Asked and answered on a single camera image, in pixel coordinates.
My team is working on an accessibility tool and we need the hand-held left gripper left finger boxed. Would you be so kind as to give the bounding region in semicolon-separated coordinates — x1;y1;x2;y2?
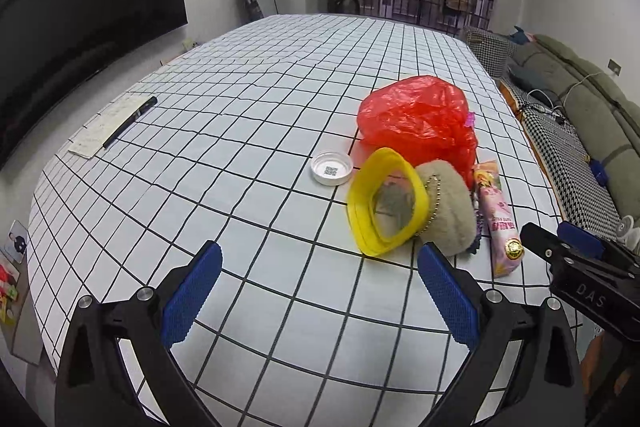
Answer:
55;241;223;427

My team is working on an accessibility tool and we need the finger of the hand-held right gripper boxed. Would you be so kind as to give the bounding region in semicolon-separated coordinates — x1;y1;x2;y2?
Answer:
557;221;640;265
520;222;633;280

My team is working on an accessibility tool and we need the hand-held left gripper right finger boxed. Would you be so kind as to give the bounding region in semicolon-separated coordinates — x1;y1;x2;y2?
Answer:
417;242;586;427

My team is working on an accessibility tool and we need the pink snack packet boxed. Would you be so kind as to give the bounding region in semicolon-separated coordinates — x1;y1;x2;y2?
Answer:
472;160;523;279

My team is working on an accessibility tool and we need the purple wrapper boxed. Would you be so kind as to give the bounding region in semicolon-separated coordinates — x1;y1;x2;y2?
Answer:
467;202;486;255

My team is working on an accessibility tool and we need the beige plush keychain toy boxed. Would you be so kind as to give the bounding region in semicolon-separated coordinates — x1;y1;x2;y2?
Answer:
412;159;477;257

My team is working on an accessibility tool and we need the yellow plastic lid ring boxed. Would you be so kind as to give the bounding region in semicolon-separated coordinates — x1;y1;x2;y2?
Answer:
347;147;432;257

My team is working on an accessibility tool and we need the red plastic bag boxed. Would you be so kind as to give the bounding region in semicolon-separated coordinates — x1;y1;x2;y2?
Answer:
357;76;479;172

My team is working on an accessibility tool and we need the white round cap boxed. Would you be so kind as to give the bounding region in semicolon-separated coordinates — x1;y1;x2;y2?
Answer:
310;150;354;186

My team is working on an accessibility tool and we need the white handheld fan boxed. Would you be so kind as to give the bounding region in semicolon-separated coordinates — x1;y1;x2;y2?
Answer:
615;215;640;253

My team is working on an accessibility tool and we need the green sofa with houndstooth cover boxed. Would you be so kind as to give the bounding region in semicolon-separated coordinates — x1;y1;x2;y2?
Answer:
500;77;621;243

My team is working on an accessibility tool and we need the power strip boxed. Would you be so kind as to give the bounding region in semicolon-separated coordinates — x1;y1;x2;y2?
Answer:
520;103;567;126

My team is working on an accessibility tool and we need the dark green pillow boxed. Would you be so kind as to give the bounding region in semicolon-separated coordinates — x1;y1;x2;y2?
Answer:
507;57;551;94

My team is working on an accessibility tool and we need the grey board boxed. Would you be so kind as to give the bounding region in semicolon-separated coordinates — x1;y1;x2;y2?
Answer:
10;287;44;366

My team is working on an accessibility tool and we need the black pen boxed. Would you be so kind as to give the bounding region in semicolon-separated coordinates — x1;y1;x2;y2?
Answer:
102;96;158;150

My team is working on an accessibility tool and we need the white card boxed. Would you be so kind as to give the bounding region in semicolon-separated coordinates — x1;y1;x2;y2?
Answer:
4;220;29;264

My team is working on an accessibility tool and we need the colourful sticker sheet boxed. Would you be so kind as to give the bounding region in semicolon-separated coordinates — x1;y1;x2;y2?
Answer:
0;257;21;324

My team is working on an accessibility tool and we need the white paper sheet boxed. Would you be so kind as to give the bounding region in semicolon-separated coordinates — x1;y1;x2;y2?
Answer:
68;93;151;159

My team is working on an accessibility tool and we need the black television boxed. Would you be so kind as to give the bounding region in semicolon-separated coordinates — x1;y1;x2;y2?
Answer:
0;0;188;168

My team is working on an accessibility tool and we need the white cable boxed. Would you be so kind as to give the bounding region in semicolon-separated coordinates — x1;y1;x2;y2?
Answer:
525;73;603;108

